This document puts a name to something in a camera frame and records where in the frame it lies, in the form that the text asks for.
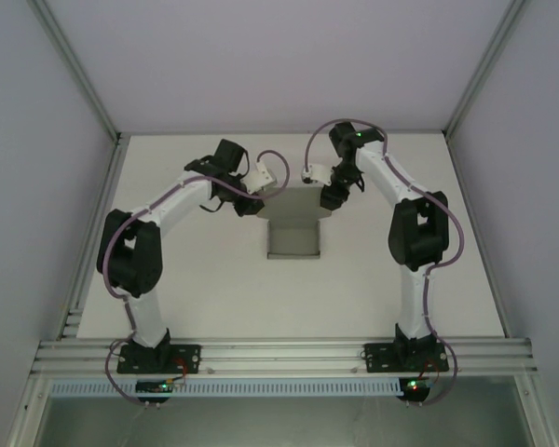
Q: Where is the grey cardboard paper box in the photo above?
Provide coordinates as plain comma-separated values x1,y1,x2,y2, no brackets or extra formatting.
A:
252,183,337,262

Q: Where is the aluminium table side rail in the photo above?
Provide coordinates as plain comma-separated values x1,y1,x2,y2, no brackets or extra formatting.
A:
443,131,514,340
54,133,130,340

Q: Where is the aluminium frame post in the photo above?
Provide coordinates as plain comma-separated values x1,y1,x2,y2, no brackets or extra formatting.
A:
29,0,124,142
443,0,531,137

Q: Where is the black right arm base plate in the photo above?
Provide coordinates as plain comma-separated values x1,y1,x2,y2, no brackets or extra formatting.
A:
362,341,450,374

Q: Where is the aluminium mounting rail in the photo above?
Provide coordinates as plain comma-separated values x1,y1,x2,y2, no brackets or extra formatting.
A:
29,337,539,374

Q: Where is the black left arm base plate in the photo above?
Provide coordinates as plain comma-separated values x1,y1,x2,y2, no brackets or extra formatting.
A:
116,341,202,375

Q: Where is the slotted pale cable duct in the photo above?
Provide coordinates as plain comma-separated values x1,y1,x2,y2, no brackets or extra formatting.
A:
48,377,402,398

